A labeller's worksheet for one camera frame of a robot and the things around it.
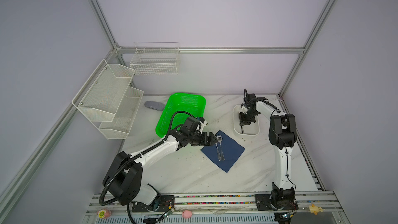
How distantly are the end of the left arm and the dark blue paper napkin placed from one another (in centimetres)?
20

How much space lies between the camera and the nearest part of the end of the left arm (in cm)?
61

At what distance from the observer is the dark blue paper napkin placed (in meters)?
0.88
